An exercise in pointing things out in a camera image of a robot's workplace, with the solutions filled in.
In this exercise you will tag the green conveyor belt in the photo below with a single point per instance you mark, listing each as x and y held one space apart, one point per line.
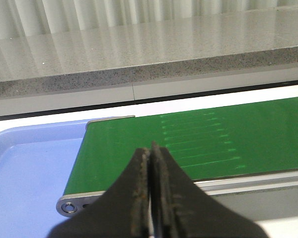
207 143

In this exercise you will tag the aluminium conveyor frame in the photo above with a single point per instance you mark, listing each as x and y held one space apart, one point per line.
69 205

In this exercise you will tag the white curtain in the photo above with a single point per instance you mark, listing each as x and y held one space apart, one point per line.
20 18

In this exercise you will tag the grey stone counter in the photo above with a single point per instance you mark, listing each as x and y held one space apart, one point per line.
77 60

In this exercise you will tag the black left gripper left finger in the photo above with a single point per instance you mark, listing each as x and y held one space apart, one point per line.
121 212

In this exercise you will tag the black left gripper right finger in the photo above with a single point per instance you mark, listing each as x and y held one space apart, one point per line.
180 209

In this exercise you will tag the blue plastic tray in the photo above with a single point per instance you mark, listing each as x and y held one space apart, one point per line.
35 164

